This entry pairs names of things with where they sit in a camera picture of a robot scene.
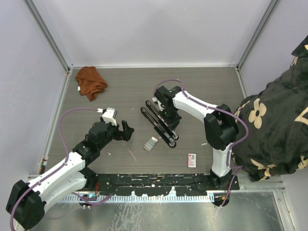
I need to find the aluminium front rail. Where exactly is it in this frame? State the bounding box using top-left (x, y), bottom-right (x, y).
top-left (238, 174), bottom-right (285, 191)

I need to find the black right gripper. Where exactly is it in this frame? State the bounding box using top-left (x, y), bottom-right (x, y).
top-left (158, 107), bottom-right (182, 131)

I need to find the orange-brown cloth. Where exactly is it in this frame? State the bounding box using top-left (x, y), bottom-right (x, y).
top-left (75, 66), bottom-right (108, 101)

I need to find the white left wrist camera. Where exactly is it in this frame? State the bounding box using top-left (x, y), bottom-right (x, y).
top-left (101, 107), bottom-right (117, 126)

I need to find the black floral fleece garment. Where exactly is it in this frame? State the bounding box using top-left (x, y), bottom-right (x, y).
top-left (232, 38), bottom-right (308, 182)

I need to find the aluminium frame post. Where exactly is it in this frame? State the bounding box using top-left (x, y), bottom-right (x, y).
top-left (236, 0), bottom-right (280, 71)
top-left (24, 0), bottom-right (72, 73)

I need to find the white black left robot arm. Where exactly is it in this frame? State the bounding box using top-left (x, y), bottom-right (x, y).
top-left (6, 120), bottom-right (134, 230)

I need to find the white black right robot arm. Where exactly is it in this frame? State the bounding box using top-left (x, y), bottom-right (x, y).
top-left (153, 86), bottom-right (239, 190)

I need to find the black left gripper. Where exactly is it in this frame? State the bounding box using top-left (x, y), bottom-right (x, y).
top-left (98, 120), bottom-right (133, 150)

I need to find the aluminium frame post right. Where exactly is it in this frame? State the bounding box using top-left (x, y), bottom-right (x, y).
top-left (236, 0), bottom-right (280, 71)

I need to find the aluminium frame post left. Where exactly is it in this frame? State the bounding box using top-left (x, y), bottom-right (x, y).
top-left (24, 0), bottom-right (72, 73)

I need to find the red white staple box sleeve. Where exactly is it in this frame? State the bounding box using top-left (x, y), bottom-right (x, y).
top-left (188, 154), bottom-right (196, 168)

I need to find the perforated cable duct strip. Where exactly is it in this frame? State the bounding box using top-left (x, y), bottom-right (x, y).
top-left (61, 193), bottom-right (215, 203)

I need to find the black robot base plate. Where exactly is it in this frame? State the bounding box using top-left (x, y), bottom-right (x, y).
top-left (80, 173), bottom-right (232, 196)

